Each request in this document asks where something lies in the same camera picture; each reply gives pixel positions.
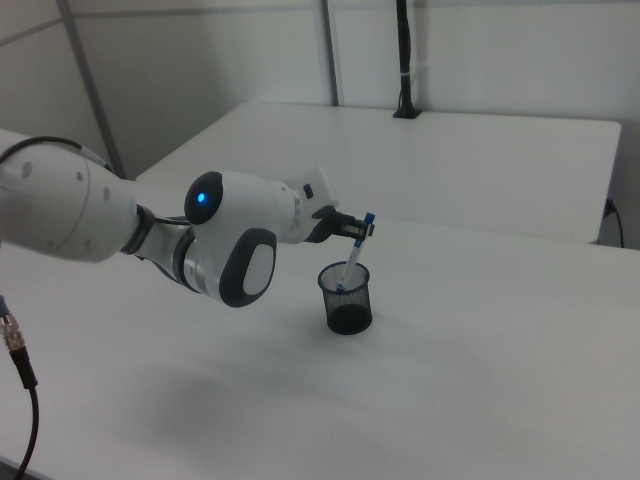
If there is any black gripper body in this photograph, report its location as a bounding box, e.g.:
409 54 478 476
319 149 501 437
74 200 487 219
307 204 352 246

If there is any blue white marker pen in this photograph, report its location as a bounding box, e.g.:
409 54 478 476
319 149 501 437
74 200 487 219
335 211 378 292

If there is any black mesh pen cup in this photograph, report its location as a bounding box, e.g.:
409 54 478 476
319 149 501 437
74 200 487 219
317 261 375 336

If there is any white background table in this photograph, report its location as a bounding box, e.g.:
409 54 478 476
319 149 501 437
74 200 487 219
135 101 623 246

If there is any black pole with clamp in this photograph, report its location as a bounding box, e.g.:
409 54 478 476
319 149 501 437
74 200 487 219
392 0 424 120

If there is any upright grey partition post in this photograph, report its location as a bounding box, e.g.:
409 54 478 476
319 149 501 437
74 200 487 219
319 0 346 107

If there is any black cable with blue plug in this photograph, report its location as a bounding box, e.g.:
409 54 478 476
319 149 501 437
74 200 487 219
604 198 626 248

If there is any slanted grey partition post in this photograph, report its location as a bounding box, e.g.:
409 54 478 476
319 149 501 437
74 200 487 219
56 0 127 180

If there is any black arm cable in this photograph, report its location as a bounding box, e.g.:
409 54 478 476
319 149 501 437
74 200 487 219
0 136 117 174

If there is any black cable with metal connector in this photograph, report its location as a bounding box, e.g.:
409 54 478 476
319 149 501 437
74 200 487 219
0 293 41 480

